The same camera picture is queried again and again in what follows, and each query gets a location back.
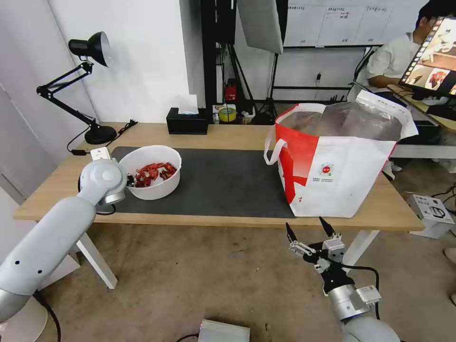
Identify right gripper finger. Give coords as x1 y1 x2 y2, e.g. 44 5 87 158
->
285 222 318 258
319 216 346 259

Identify white round bowl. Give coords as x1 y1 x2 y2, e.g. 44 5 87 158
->
118 144 183 201

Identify white and red takeout bag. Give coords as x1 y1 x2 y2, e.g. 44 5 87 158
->
263 89 419 219

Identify red crayfish shells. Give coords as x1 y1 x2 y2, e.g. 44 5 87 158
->
135 162 178 188

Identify white table leg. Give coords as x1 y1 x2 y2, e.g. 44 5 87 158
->
343 229 380 267
76 230 118 290

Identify black desk lamp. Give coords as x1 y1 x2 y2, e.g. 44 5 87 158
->
37 31 119 145

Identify black tissue box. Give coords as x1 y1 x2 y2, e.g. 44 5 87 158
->
166 106 209 136

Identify dark grey desk mat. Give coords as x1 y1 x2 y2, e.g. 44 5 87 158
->
94 146 298 219

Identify white shoe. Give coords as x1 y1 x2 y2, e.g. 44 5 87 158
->
381 161 397 181

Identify white tissue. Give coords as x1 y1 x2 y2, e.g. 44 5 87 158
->
177 95 199 115

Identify white cardboard box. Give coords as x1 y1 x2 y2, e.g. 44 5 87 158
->
405 194 456 240

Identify yellow tape roll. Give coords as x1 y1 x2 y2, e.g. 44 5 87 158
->
218 105 237 124

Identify silver metal device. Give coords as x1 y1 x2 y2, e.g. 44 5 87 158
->
197 319 251 342

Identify red canister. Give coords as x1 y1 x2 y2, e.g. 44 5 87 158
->
225 79 239 105

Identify black tripod light stand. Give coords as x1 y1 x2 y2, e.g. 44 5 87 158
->
220 42 283 124

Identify black metal rack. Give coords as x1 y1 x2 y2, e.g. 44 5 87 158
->
179 0 238 108

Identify wooden side desk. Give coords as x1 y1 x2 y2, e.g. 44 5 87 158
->
386 83 456 126

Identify white round base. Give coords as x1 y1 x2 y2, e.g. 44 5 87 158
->
0 294 49 342

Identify person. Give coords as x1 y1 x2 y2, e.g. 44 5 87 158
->
366 2 456 90

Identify grey softbox light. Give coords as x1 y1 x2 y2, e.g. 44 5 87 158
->
236 0 288 55

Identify computer monitor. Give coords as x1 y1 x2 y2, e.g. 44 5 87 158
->
398 15 456 97

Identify white whiteboard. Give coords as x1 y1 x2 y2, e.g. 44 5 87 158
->
283 0 436 48

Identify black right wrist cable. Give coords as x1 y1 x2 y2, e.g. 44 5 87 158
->
341 263 381 320

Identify black lamp power cable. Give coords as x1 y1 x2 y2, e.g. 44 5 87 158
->
66 119 139 157

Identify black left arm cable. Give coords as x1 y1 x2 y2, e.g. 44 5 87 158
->
33 289 62 342

